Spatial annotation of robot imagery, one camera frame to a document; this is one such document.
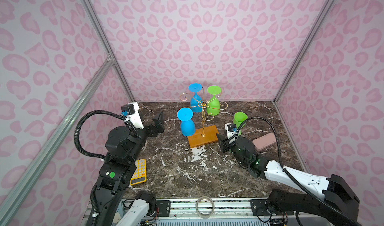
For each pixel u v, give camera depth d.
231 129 0.64
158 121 0.52
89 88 0.73
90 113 0.37
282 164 0.88
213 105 0.84
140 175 0.82
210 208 0.74
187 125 0.75
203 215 0.70
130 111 0.46
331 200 0.39
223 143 0.67
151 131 0.51
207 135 1.01
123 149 0.41
